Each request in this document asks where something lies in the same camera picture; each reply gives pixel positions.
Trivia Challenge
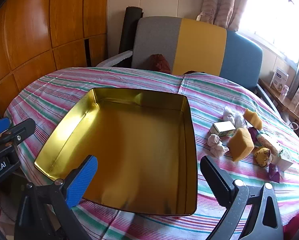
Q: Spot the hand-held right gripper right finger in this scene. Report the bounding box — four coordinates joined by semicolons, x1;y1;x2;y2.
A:
200;156;284;240

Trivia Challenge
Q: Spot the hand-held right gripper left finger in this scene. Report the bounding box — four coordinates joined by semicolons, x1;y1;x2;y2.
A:
14;155;98;240

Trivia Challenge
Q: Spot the white plastic bag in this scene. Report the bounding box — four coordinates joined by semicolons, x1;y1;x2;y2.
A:
207;134;230;158
223;106;247;128

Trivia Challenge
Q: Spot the small white green box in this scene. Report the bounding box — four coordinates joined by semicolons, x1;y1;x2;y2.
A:
210;121;236;137

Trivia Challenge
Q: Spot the yellow sock ball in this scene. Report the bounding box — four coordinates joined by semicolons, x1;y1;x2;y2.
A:
254;146;272;167

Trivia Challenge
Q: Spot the gold square tin box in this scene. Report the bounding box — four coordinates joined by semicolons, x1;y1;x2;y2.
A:
34;88;198;217

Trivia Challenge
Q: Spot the clear cracker packet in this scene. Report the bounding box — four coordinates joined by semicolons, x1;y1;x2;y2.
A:
256;133;282;155

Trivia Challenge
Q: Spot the blue tissue pack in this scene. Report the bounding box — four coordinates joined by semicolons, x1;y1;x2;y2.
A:
277;150;294;172

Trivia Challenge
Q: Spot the striped pink green tablecloth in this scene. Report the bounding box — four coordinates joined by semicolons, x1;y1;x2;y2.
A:
4;67;299;240

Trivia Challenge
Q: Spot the person's red clothing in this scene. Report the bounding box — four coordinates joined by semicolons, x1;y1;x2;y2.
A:
283;207;299;240

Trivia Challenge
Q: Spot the wooden panel cabinet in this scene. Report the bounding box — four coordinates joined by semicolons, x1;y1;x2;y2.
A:
0;0;108;120

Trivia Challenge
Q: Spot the wooden side shelf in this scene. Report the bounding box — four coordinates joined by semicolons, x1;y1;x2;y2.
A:
259;77;299;125

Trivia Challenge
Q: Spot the white cardboard product box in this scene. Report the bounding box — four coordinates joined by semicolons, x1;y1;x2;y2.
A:
270;67;289;90

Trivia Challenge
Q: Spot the brown crumpled cloth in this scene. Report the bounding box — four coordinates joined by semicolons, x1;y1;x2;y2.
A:
149;54;172;74

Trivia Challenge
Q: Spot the grey yellow blue chair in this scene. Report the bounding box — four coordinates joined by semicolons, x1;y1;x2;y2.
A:
97;16;277;110

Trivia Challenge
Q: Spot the dark rolled mat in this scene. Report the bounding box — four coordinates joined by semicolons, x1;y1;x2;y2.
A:
118;6;143;55

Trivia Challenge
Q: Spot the pink patterned curtain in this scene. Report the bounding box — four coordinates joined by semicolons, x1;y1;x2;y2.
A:
201;0;251;30

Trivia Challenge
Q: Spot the bright window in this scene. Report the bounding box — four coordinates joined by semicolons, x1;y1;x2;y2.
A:
240;0;299;65

